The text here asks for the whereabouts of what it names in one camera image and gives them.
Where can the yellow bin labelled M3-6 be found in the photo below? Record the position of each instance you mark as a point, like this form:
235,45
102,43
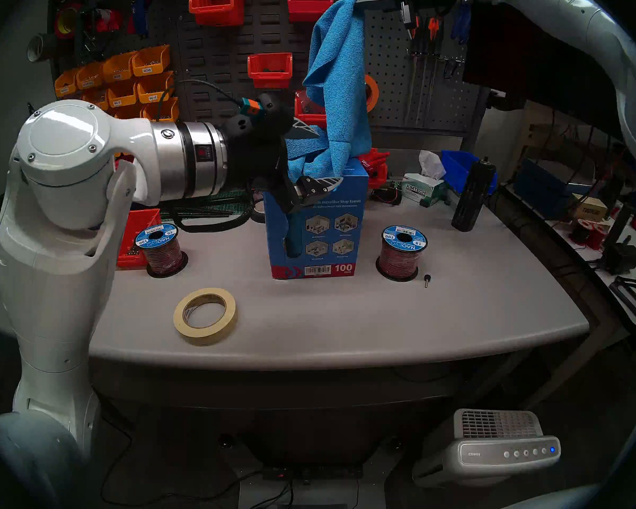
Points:
161,113

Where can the black triangular frame stand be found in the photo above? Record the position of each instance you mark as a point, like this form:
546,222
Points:
621,286

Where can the blue shop towel box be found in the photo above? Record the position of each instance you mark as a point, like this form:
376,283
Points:
323,237

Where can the red yellow tape roll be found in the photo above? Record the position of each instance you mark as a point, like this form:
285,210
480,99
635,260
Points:
58,31

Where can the black cylindrical bottle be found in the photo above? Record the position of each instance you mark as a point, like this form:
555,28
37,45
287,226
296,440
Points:
469,200

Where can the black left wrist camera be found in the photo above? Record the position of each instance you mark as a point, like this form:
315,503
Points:
262,121

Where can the red bin with red tools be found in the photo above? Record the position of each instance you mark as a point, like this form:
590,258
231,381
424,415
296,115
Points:
376,166

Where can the red hand tool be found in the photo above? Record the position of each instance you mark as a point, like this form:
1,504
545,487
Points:
108,20

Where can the black tape roll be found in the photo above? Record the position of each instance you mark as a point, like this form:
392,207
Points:
258,213

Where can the black monitor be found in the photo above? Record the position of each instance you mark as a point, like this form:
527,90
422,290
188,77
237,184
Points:
535,62

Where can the dark red plastic bin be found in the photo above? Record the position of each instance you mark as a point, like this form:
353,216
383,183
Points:
310,12

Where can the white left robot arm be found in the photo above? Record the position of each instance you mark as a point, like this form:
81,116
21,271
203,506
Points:
47,274

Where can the orange tape roll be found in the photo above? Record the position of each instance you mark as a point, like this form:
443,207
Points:
373,94

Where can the grey duct tape roll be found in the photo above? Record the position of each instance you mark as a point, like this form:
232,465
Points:
45,47

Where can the yellow parts bin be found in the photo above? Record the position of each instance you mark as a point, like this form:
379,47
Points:
123,97
130,112
96,95
66,87
91,79
120,71

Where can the small cardboard box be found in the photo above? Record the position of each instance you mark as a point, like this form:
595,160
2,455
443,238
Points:
591,210

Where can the dark grey pegboard panel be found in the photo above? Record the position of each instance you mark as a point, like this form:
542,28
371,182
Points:
217,99

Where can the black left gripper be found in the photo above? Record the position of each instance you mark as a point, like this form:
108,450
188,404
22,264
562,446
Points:
257,163

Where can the blue microfiber towel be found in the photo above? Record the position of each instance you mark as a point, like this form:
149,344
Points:
339,89

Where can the white air purifier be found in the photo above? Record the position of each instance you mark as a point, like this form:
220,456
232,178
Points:
509,455

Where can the red bin with plastic bag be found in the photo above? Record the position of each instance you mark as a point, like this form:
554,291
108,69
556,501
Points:
310,118

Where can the blue hand tool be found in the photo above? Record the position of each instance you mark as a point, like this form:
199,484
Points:
140,17

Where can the Kimtech tissue box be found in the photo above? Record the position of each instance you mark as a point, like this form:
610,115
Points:
424,192

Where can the blue equipment case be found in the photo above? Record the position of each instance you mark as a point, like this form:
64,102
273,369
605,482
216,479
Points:
540,192

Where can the black power adapter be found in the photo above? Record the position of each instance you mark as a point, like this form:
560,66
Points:
620,256

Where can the yellow bin labelled M3X6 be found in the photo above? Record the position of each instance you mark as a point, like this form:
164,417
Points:
151,63

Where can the beige masking tape roll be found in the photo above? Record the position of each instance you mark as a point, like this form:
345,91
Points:
204,339

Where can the black circuit board device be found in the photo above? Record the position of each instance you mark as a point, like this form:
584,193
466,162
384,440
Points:
391,196

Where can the yellow bin labelled M3-4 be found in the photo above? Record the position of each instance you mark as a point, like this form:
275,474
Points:
156,91

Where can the green cutting mat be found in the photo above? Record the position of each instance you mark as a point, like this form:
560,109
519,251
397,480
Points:
228,198

